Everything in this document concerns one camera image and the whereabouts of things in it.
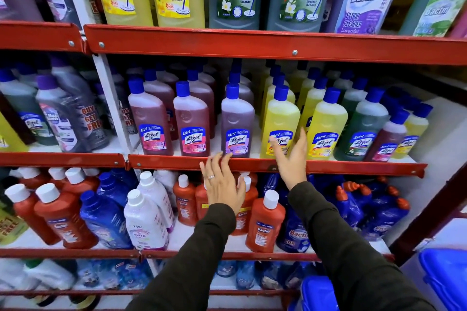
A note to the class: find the small maroon cleaner bottle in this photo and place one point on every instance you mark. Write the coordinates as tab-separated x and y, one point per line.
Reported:
388	139

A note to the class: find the person's left thumb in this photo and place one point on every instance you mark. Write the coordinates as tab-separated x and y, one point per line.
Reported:
242	188

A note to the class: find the red metal shelf rack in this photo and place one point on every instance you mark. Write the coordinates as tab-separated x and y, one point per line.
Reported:
255	44

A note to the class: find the person's left forearm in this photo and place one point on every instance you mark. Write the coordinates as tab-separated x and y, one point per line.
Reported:
189	263

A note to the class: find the orange white-capped cleaner bottle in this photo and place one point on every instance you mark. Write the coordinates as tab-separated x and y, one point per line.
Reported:
245	212
201	201
185	201
264	227

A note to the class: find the group of purple cleaner bottles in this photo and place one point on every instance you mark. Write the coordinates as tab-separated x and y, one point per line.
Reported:
237	128

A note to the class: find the green yellow product pack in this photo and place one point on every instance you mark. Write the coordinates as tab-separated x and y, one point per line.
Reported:
11	227

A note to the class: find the white shelf upright post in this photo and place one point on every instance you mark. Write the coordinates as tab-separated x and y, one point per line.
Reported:
109	103

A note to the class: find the cluster of orange white-capped bottles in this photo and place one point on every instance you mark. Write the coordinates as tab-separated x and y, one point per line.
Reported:
62	216

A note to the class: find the person's right thumb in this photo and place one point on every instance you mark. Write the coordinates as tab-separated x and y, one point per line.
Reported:
277	150

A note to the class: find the green blue-capped cleaner bottle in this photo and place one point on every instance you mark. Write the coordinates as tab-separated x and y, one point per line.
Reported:
25	110

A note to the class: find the group of blue orange-capped bottles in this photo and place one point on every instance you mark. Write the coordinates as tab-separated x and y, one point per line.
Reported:
379	208

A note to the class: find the large pink cleaner bottle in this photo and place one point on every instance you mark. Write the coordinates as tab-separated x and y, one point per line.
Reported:
460	24

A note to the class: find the person's left middle finger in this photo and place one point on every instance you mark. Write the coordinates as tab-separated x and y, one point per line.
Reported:
220	165

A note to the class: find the grey purple-capped bottle pack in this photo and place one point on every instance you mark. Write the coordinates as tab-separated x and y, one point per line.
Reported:
60	121
124	110
87	117

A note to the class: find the dark blue cleaner bottle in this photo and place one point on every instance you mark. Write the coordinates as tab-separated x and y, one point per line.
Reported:
293	234

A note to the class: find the group of yellow cleaner bottles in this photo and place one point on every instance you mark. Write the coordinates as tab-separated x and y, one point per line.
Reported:
321	128

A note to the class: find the person's right hand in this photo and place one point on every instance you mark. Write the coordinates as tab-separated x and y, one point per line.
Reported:
293	170

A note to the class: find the person's left little finger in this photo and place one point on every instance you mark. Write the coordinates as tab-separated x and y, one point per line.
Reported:
203	174

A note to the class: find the person's right forearm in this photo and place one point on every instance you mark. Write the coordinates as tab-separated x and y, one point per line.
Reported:
346	248

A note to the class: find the group of pink cleaner bottles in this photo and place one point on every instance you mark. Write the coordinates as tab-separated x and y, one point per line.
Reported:
191	128

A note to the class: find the white cleaner bottle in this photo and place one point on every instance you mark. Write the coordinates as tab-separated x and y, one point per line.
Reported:
168	179
146	227
158	194

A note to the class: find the dark red rack post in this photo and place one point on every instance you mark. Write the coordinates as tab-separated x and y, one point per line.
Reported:
430	216

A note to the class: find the white plastic bottle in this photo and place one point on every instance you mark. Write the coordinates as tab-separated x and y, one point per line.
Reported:
14	274

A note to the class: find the person's left hand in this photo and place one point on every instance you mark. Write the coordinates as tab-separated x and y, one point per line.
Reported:
220	190

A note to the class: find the group of green cleaner bottles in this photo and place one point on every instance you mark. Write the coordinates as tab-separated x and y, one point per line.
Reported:
363	125

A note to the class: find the small yellow cleaner bottle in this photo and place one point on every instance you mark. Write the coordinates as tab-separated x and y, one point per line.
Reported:
414	128

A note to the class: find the row of blue packets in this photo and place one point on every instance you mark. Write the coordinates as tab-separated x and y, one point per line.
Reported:
116	274

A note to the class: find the white green-capped bottle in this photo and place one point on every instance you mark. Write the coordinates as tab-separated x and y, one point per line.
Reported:
51	274

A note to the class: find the blue plastic bin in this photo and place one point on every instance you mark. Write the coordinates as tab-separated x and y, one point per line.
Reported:
447	278
319	294

